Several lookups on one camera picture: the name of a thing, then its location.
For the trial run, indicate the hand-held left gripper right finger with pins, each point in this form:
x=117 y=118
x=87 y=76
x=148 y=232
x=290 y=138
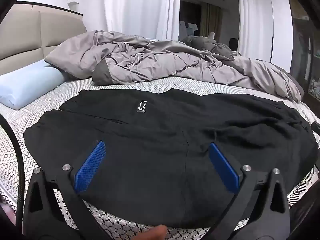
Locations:
x=223 y=167

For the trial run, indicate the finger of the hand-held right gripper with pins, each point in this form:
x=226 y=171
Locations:
x=316 y=125

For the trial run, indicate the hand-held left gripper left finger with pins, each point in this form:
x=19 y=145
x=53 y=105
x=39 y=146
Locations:
x=88 y=167

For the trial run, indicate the black pants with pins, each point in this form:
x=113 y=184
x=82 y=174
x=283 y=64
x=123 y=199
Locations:
x=155 y=140

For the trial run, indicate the person's left hand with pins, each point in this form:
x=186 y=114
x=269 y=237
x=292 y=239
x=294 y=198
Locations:
x=155 y=233

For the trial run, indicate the dark open shelf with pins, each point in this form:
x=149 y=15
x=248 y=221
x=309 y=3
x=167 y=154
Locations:
x=303 y=55

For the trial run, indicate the bed mattress with patterned sheet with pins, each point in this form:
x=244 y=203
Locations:
x=37 y=110

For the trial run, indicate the white wardrobe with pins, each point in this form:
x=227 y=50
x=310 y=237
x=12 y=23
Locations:
x=281 y=30

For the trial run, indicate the light blue pillow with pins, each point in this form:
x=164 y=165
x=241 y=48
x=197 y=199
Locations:
x=27 y=82

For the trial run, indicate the dark grey pillow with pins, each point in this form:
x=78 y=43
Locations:
x=207 y=45

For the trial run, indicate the white curtain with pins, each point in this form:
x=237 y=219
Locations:
x=140 y=7
x=252 y=17

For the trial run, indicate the grey duvet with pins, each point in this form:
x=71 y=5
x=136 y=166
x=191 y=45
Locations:
x=155 y=60

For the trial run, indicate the beige padded headboard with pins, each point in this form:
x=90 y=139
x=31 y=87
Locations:
x=50 y=30

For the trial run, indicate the beige curtain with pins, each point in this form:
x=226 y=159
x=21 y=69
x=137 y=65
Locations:
x=210 y=20

